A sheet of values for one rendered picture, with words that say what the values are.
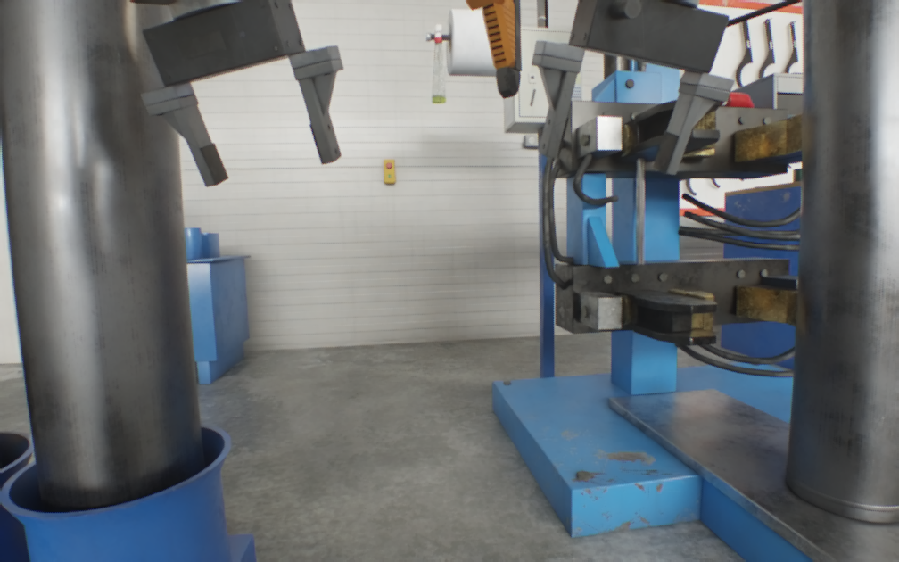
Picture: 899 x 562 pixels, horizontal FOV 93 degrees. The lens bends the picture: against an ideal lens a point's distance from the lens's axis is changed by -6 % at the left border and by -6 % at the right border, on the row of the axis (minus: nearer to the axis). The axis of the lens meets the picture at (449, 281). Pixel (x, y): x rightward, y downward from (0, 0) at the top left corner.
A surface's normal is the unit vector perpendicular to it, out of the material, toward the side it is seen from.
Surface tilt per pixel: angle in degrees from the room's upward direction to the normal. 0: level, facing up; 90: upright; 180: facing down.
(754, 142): 90
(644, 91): 90
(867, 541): 0
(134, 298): 90
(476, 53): 131
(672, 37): 113
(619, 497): 90
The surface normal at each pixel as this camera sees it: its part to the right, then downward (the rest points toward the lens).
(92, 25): 0.64, 0.05
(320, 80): -0.09, 0.48
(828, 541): -0.03, -1.00
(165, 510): 0.76, 0.47
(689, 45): 0.12, 0.47
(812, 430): -0.97, 0.04
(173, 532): 0.83, 0.03
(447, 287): 0.13, 0.08
